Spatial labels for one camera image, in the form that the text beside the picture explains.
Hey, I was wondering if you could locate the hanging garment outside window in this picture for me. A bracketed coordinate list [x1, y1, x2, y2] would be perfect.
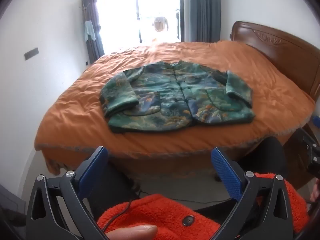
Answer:
[153, 16, 169, 32]

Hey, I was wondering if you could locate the bed with orange bedspread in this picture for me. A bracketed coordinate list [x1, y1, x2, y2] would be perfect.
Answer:
[34, 40, 316, 177]

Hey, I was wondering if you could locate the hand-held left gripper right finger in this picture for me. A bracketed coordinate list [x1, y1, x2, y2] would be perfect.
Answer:
[211, 147, 310, 240]

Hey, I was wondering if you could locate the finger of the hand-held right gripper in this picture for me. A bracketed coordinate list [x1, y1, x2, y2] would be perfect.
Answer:
[295, 127, 320, 178]

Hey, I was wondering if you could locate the wooden nightstand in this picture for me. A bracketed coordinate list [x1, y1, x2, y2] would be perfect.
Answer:
[282, 120, 320, 189]

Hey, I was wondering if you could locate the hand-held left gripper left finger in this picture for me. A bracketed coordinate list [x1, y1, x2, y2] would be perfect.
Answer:
[25, 146, 110, 240]

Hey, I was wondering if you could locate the person's left hand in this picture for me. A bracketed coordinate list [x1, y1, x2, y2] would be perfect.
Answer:
[105, 225, 158, 240]

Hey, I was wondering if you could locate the green patterned jacket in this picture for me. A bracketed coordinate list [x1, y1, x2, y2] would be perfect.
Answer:
[99, 61, 256, 133]

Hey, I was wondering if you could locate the grey curtain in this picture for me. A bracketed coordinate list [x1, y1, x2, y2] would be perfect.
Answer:
[189, 0, 222, 42]
[80, 0, 105, 64]

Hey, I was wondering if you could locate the dark wall switch panel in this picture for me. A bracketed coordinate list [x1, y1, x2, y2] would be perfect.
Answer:
[24, 47, 39, 61]

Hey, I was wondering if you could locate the large window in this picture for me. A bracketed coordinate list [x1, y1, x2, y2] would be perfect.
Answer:
[96, 0, 185, 48]

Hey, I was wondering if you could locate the wooden headboard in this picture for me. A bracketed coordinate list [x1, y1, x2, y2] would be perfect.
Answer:
[230, 21, 320, 103]

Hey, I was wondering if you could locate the orange fleece jacket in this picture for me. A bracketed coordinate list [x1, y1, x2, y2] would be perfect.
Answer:
[96, 172, 310, 240]

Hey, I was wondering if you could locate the light blue hanging cloth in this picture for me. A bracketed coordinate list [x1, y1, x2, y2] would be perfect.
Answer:
[84, 20, 96, 42]

